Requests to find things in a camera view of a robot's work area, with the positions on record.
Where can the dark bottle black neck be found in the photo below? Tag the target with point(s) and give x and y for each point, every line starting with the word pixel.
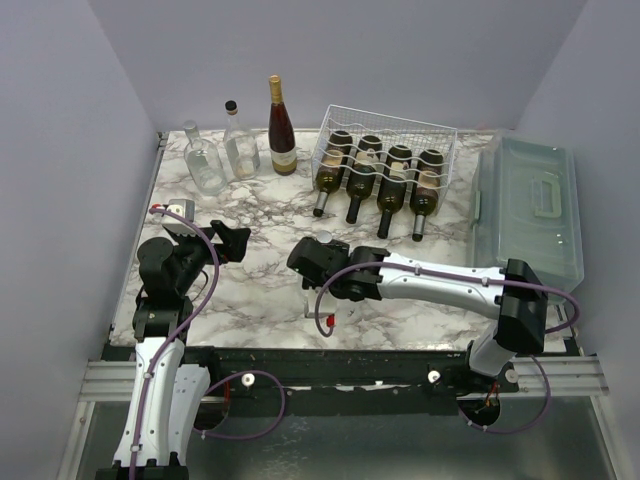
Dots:
pixel 393 185
pixel 360 180

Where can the clear bottle dark cork stopper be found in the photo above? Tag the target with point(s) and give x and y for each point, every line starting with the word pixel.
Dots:
pixel 240 145

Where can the aluminium extrusion rail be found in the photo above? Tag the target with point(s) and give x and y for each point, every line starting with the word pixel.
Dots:
pixel 568 377

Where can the clear bottle silver stopper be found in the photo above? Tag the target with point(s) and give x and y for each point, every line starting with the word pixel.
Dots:
pixel 325 237
pixel 203 161

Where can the clear plastic storage box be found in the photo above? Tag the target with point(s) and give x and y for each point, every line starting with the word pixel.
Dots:
pixel 524 205

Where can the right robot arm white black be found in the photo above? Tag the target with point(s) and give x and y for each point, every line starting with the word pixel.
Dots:
pixel 511 296

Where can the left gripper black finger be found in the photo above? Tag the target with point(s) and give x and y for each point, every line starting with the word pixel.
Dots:
pixel 234 243
pixel 224 233

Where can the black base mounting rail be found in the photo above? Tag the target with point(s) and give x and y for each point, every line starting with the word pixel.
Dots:
pixel 347 382

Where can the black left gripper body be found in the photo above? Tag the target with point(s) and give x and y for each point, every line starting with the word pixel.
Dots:
pixel 195 254

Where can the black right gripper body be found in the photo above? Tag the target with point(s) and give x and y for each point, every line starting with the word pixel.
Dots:
pixel 304 258

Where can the green bottle silver neck leftmost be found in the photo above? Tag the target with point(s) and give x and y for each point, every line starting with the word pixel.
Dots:
pixel 331 169

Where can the green bottle silver neck rightmost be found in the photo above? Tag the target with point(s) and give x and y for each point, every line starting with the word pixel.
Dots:
pixel 425 191

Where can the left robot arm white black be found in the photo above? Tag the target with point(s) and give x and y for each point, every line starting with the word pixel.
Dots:
pixel 167 390

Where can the white wire wine rack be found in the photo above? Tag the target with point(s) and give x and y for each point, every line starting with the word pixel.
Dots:
pixel 343 128

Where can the red wine bottle gold cap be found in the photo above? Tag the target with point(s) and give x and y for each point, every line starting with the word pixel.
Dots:
pixel 280 133

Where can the green bottle silver neck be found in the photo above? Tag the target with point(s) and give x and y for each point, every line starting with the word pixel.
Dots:
pixel 425 191
pixel 331 169

